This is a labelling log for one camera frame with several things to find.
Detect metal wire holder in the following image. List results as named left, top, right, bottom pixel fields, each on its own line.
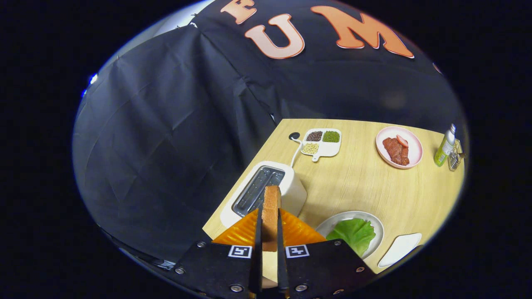
left=448, top=141, right=466, bottom=172

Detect small white squarish plate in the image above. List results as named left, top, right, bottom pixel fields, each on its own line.
left=377, top=233, right=422, bottom=268

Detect black backdrop cloth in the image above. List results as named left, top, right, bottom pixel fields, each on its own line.
left=71, top=0, right=468, bottom=266

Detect green lettuce leaf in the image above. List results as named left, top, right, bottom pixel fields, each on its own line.
left=325, top=218, right=377, bottom=258

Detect toasted bread slice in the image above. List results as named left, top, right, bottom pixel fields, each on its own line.
left=262, top=185, right=282, bottom=252

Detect white toaster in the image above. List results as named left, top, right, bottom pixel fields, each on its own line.
left=219, top=161, right=308, bottom=229

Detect silver bottle green label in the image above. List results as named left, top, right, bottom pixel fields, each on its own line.
left=433, top=123, right=456, bottom=167

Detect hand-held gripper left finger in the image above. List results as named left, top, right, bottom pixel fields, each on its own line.
left=172, top=208, right=264, bottom=299

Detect white divided seasoning tray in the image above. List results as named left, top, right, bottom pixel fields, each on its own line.
left=300, top=128, right=342, bottom=162

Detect white power cable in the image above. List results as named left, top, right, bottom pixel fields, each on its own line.
left=289, top=132, right=303, bottom=167

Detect white round plate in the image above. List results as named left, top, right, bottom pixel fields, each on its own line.
left=315, top=211, right=385, bottom=260

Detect red meat slices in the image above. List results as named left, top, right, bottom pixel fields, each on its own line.
left=382, top=137, right=410, bottom=167

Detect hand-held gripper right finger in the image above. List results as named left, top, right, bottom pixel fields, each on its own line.
left=276, top=208, right=377, bottom=299

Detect pink round plate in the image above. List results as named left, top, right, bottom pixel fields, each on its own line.
left=375, top=126, right=424, bottom=169

